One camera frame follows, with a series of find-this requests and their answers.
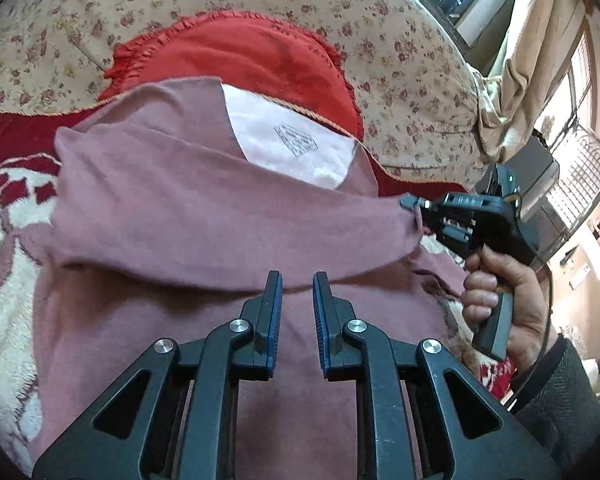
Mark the red and white blanket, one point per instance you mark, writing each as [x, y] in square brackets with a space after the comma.
[10, 240]

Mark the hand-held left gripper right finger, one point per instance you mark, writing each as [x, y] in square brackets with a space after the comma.
[320, 310]

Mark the red ruffled cushion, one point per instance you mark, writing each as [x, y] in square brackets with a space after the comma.
[260, 55]

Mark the black appliance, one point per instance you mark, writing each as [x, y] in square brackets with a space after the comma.
[537, 175]

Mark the beige floral cloth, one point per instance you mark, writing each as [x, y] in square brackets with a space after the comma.
[380, 35]

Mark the white wall switch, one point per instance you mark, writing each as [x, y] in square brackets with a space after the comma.
[580, 276]

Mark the pink garment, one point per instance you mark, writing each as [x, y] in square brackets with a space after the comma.
[180, 210]

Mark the wooden framed window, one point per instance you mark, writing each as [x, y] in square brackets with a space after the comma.
[582, 70]

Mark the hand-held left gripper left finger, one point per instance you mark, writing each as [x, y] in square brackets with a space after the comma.
[276, 310]

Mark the person's right hand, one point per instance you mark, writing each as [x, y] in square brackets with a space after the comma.
[530, 310]

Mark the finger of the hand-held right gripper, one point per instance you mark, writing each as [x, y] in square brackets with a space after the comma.
[410, 203]
[455, 234]

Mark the person's right forearm grey sleeve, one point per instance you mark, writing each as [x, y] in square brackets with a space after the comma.
[565, 400]

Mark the metal window grille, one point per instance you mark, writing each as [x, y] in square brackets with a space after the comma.
[585, 170]

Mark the beige curtain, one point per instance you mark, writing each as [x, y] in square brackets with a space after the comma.
[530, 60]

